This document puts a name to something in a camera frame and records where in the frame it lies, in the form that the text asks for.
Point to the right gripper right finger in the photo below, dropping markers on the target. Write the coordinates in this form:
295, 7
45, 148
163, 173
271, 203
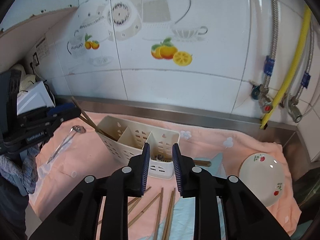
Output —
244, 215

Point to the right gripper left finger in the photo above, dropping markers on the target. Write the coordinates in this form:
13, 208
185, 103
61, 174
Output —
98, 207

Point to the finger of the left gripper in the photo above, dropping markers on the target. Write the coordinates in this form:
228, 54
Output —
67, 115
64, 109

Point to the wooden chopstick two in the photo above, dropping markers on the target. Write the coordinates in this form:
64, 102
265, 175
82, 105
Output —
82, 111

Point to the wooden chopstick one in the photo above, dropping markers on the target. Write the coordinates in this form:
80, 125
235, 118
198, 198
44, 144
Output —
93, 125

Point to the wooden chopstick four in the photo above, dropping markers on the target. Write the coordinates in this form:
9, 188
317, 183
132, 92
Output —
143, 210

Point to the wooden chopstick seven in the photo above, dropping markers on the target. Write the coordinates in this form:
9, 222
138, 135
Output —
170, 222

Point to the wooden chopstick six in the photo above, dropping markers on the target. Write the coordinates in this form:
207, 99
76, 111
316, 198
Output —
164, 236

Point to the wooden chopstick nine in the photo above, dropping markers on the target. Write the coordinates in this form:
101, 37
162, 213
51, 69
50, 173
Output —
161, 157

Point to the wooden chopstick three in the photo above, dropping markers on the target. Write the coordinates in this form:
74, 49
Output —
133, 203

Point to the wooden chopstick eight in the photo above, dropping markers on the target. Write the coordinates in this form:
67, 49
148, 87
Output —
203, 163

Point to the wooden chopstick five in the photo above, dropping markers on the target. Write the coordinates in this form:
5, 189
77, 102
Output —
159, 211

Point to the grey gloved left hand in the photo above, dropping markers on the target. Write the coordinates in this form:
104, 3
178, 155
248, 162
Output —
24, 177

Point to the metal spoon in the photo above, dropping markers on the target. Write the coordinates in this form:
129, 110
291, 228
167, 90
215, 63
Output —
77, 129

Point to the white microwave oven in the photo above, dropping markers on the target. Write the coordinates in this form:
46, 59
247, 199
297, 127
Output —
35, 96

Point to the white floral plate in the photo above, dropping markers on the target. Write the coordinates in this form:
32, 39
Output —
264, 176

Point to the cream utensil holder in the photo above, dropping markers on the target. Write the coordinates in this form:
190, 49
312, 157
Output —
130, 138

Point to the metal angle valve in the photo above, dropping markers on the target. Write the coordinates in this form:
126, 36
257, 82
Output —
293, 110

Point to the wall power socket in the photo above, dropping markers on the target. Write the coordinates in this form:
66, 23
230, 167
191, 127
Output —
35, 59

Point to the wall notice sticker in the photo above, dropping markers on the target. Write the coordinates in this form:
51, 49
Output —
42, 48

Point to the red handled valve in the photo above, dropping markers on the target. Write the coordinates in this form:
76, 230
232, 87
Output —
259, 93

